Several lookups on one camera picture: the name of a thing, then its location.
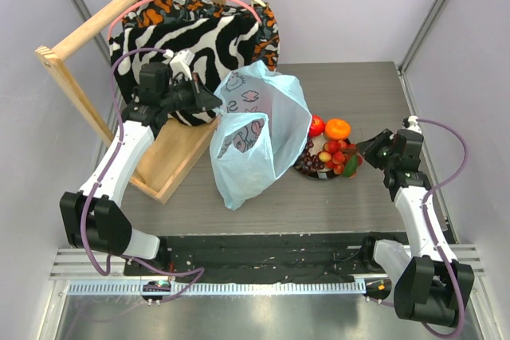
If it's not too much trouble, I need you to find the light blue cartoon plastic bag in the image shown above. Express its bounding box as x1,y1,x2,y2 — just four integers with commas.
210,61,312,210

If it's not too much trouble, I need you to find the white slotted cable duct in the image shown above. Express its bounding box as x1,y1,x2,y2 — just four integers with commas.
67,279,366,296

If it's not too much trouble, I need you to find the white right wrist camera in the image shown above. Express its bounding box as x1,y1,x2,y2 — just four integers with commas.
402,115,422,134

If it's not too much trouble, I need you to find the yellow pear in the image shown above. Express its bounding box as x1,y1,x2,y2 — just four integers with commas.
244,171,272,192

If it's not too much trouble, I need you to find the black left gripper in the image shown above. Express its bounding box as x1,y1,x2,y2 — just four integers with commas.
160,73,222,114

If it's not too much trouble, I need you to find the red yellow cherry bunch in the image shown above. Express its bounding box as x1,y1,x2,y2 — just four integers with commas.
317,140,363,179

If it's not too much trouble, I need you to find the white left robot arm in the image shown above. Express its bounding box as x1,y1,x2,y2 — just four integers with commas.
60,62,222,276

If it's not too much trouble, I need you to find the orange camouflage pattern garment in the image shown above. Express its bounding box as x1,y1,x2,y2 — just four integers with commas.
121,0,281,72

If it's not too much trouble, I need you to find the orange persimmon fruit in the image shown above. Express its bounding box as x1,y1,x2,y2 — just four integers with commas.
324,119,351,140

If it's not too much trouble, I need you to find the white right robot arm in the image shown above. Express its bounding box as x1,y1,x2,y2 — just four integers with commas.
356,127,474,338

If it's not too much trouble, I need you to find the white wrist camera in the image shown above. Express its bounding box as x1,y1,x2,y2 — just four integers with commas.
163,49,194,80
402,115,422,134

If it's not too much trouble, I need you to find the zebra pattern fleece garment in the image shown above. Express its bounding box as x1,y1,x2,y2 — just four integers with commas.
109,16,260,103

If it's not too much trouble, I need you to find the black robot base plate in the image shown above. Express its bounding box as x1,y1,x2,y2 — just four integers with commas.
163,232,408,284

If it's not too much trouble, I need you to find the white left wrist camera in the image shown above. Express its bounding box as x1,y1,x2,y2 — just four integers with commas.
163,49,194,80

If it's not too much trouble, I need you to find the black fruit plate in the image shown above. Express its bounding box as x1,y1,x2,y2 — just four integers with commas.
293,135,363,180

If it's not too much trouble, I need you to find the pink clothes hanger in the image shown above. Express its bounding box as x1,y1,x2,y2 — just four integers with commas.
107,0,273,39

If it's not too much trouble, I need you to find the wooden clothes rack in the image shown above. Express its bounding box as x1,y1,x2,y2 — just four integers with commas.
34,0,222,205

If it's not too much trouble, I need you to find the dark purple grape bunch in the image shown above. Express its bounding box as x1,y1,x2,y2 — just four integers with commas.
294,149,325,175

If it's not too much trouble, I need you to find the red apple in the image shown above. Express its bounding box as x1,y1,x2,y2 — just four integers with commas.
308,115,325,138

